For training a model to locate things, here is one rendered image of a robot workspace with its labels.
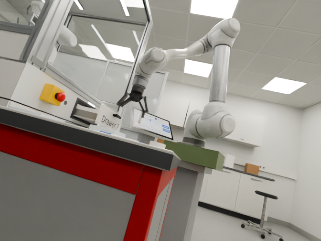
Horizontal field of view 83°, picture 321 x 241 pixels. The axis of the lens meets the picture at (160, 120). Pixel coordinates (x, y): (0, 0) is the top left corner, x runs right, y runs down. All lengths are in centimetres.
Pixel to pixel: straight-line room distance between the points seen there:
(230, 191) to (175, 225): 296
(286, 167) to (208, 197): 216
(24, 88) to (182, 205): 99
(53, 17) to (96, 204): 76
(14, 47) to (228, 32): 108
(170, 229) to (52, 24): 119
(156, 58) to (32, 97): 57
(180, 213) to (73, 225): 94
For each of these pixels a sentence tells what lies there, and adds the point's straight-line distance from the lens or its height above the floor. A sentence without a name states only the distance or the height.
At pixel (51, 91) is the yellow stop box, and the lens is 86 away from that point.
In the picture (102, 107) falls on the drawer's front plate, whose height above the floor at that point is 91.
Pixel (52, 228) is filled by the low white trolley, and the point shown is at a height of 60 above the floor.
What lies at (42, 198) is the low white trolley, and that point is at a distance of 36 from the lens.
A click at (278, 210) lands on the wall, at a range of 531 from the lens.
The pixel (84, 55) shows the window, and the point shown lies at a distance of 110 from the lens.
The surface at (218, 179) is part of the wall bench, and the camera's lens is 405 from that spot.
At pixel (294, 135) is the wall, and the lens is 552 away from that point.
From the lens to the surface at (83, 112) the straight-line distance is 103.
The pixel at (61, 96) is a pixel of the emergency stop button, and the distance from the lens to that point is 85.
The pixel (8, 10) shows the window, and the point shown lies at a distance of 106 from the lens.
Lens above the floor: 75
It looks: 11 degrees up
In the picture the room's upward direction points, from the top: 15 degrees clockwise
